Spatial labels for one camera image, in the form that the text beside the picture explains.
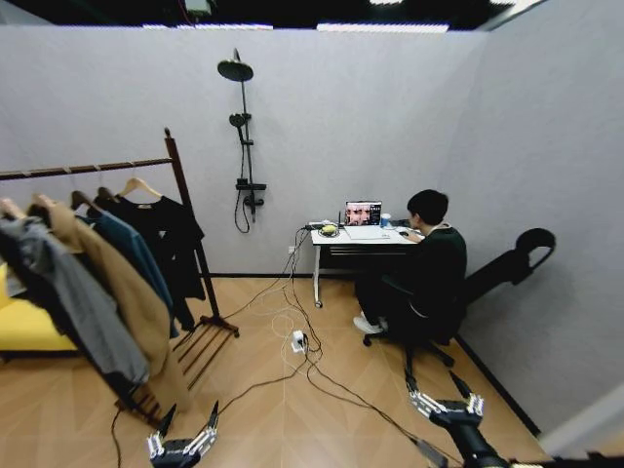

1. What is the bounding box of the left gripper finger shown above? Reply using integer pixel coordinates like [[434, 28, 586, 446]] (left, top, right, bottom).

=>
[[147, 404, 177, 459], [189, 400, 220, 457]]

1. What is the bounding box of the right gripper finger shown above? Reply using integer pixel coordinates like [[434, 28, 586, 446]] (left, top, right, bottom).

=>
[[403, 368, 443, 422], [448, 370, 487, 419]]

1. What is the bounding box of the dark wooden hanger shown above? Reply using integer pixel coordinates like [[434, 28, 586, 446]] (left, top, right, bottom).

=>
[[94, 165, 121, 205], [69, 168, 99, 212]]

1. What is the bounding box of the light wooden hanger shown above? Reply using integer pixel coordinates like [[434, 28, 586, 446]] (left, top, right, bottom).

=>
[[117, 165, 164, 201], [0, 196, 26, 221], [30, 192, 60, 212]]

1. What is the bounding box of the black office chair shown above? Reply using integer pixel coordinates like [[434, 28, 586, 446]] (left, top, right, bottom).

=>
[[362, 227, 558, 387]]

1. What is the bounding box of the person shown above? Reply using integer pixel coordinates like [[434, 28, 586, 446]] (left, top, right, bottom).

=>
[[352, 188, 469, 348]]

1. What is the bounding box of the tan coat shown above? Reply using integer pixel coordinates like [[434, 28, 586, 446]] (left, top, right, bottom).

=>
[[26, 199, 194, 414]]

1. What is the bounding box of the grey jacket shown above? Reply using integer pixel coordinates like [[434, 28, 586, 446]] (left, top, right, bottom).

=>
[[0, 214, 150, 394]]

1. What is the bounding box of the yellow sofa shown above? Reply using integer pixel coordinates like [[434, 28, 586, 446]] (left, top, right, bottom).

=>
[[0, 262, 80, 353]]

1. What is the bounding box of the teal shirt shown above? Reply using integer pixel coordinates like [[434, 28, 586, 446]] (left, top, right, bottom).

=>
[[77, 209, 181, 340]]

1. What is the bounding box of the white desk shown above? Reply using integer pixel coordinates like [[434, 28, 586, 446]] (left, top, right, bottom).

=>
[[310, 224, 426, 310]]

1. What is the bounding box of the open laptop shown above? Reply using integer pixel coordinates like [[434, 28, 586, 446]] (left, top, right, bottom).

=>
[[343, 200, 384, 229]]

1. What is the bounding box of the black t-shirt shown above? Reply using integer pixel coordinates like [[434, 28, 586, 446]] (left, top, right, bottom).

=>
[[103, 194, 207, 333]]

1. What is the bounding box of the black router with antenna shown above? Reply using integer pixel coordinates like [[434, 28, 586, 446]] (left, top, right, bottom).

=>
[[303, 211, 342, 232]]

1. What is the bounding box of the dark wooden clothes rack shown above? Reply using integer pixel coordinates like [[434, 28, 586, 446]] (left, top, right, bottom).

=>
[[0, 127, 241, 426]]

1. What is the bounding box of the black rain shower column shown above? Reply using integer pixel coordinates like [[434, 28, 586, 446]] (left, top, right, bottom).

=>
[[216, 47, 268, 236]]

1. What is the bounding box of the ceiling light strip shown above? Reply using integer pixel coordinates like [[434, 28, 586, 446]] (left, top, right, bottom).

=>
[[315, 20, 450, 34], [140, 20, 275, 32]]

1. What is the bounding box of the thin black rack cable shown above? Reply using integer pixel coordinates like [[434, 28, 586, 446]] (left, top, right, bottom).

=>
[[110, 359, 313, 468]]

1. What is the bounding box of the long black floor cable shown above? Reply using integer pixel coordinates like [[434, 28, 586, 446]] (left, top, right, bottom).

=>
[[303, 340, 463, 467]]

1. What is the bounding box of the white cable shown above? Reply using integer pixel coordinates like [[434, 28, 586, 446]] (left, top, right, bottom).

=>
[[270, 285, 314, 386]]

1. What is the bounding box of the black cable to desk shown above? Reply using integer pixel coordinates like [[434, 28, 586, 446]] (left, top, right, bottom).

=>
[[221, 228, 324, 365]]

